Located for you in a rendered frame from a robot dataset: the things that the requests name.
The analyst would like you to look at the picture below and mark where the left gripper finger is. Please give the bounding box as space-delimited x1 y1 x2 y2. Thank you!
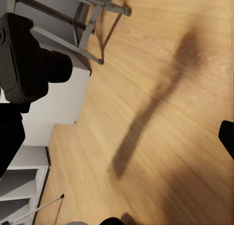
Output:
0 102 31 114

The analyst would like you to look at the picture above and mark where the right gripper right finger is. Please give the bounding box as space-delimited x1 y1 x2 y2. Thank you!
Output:
218 120 234 160

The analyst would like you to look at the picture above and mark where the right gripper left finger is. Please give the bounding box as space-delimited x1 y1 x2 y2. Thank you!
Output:
0 121 25 179

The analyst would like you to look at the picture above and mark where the digital camera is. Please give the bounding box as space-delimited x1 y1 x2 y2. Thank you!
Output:
0 12 73 104

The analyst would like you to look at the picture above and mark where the camera tripod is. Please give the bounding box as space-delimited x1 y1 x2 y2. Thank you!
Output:
1 195 64 225

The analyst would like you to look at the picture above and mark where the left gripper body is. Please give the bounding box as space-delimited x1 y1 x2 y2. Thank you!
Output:
0 107 22 126

